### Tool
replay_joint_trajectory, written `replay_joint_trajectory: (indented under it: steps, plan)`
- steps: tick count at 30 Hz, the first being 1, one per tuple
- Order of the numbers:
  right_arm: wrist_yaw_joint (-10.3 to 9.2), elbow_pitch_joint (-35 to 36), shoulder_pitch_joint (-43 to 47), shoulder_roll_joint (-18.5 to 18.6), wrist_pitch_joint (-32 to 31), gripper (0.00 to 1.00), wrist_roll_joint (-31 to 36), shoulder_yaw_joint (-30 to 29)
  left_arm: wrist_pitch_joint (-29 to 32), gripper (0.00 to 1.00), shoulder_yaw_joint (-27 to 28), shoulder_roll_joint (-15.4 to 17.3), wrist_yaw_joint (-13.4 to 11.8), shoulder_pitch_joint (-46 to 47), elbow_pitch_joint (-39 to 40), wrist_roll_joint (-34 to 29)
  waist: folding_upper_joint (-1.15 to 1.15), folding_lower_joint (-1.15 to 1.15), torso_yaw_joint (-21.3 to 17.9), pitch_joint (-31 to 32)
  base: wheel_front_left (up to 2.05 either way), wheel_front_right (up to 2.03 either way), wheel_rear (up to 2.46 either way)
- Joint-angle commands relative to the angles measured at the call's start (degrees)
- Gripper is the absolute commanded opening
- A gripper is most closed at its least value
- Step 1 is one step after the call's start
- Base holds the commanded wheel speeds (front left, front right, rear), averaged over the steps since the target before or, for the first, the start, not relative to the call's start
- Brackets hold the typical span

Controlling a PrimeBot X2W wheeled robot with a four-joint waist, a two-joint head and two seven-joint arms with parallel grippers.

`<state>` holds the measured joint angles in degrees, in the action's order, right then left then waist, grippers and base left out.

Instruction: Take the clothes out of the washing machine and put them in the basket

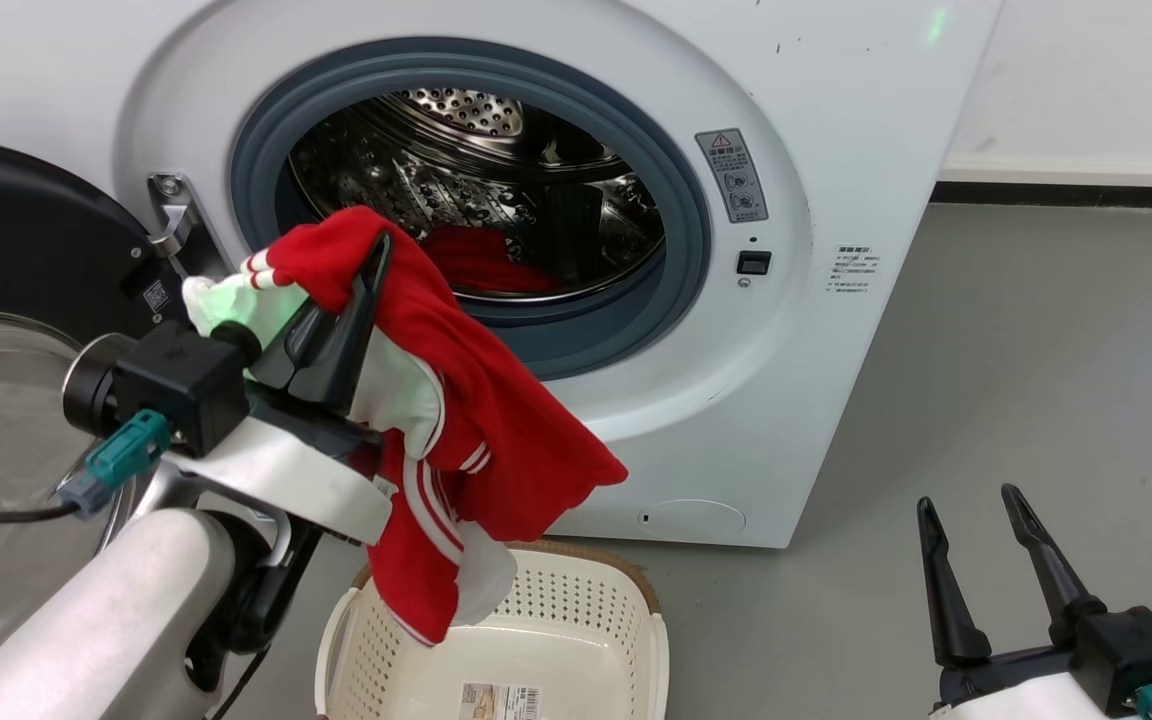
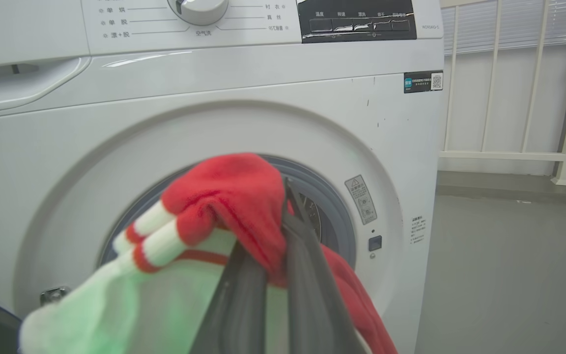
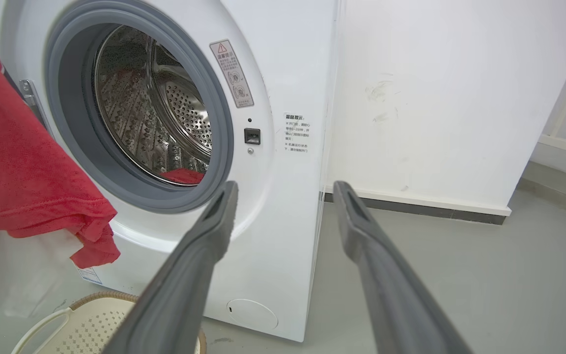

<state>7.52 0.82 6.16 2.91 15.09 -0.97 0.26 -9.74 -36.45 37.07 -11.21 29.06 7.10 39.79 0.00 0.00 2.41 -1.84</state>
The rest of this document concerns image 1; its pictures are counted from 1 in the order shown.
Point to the red and white garment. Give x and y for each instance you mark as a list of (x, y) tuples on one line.
[(496, 410)]

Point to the grey rubber door gasket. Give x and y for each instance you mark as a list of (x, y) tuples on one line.
[(686, 230)]

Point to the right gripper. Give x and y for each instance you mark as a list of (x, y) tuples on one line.
[(1026, 690)]

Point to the grey warning sticker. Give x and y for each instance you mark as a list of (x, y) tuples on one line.
[(732, 175)]

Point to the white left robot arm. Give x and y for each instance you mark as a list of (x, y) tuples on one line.
[(96, 620)]

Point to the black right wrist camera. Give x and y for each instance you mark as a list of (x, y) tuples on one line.
[(1141, 655)]

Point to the metal door hinge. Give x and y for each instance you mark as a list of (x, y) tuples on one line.
[(174, 215)]

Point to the black door latch slot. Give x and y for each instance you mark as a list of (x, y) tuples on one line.
[(753, 262)]

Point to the small printed text label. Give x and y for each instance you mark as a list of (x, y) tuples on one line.
[(851, 268)]

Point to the steel washing machine drum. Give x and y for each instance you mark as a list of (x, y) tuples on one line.
[(496, 170)]

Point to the round filter cover flap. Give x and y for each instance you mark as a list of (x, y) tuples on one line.
[(691, 517)]

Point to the dark wall baseboard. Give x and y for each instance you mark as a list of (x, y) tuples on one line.
[(1076, 195)]

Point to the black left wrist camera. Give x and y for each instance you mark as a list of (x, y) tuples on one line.
[(176, 385)]

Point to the red cloth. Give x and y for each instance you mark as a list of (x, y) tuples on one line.
[(486, 262)]

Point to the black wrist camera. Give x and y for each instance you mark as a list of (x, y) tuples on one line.
[(176, 385), (1141, 655)]

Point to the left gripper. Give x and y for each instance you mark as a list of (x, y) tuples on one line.
[(296, 470)]

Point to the cream plastic laundry basket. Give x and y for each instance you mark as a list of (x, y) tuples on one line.
[(576, 650)]

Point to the basket barcode label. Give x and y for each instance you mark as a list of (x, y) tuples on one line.
[(501, 702)]

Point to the white front-load washing machine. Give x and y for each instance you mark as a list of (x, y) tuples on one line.
[(836, 380)]

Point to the black washing machine door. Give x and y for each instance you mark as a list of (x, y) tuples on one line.
[(26, 230)]

